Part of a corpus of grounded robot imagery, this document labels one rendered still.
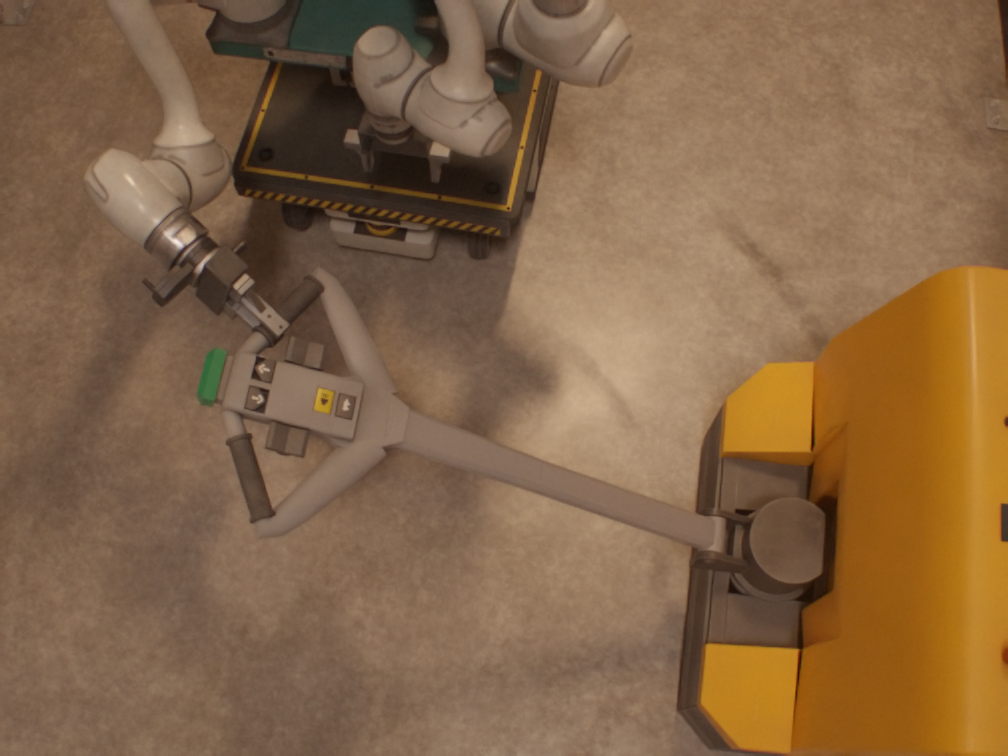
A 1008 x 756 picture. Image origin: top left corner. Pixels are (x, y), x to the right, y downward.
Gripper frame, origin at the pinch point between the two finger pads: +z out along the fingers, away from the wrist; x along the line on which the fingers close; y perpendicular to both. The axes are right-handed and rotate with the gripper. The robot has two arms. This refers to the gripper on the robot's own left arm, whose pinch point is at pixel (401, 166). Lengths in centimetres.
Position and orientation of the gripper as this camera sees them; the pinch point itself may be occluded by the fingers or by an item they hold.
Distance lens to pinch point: 202.2
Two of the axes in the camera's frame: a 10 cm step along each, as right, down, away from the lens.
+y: -1.9, 9.2, -3.5
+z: 0.1, 3.6, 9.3
